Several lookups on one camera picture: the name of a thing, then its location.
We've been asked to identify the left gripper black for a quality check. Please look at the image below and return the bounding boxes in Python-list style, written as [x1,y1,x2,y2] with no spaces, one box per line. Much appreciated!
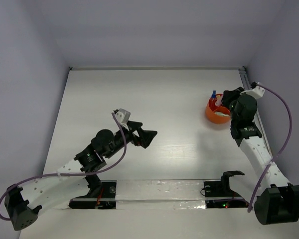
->
[104,120,156,158]

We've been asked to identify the clear bottle blue cap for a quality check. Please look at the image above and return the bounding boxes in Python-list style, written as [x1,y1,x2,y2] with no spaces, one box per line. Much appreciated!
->
[210,90,217,105]

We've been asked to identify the pink highlighter pen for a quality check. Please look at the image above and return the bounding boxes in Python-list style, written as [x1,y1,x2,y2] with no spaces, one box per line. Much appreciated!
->
[215,98,222,107]

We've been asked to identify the green highlighter pen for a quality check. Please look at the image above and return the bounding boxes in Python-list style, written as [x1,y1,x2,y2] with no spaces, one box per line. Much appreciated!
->
[215,112,230,117]

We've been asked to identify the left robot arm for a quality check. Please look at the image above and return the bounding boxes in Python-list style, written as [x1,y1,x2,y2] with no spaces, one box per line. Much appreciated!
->
[0,120,157,231]

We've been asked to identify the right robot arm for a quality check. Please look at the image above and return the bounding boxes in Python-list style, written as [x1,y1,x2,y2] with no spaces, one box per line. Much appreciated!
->
[221,85,299,225]

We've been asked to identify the orange round organizer container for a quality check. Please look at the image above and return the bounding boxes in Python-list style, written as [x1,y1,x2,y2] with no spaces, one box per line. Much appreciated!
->
[205,93,230,124]

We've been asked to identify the silver taped front panel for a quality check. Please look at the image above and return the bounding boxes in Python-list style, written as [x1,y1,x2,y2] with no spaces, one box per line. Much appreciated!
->
[116,180,206,210]

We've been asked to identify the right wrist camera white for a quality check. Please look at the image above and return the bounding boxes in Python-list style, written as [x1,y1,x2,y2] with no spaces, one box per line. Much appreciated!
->
[240,82,265,100]

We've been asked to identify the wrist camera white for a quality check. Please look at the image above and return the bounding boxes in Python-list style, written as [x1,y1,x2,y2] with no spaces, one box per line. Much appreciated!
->
[240,82,265,100]
[113,109,131,126]

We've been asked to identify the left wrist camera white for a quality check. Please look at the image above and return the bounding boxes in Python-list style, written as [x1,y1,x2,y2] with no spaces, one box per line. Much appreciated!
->
[113,109,131,126]

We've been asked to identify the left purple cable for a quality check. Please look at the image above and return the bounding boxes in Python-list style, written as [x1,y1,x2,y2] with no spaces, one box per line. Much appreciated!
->
[0,113,127,222]

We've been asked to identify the aluminium rail right edge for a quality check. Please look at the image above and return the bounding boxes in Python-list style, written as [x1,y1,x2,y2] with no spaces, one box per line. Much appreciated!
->
[239,66,280,177]

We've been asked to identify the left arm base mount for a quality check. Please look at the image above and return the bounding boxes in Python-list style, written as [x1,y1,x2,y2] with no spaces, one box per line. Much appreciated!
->
[68,175,117,210]

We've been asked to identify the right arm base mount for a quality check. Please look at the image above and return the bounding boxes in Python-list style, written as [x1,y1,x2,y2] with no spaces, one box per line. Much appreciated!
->
[200,170,249,209]

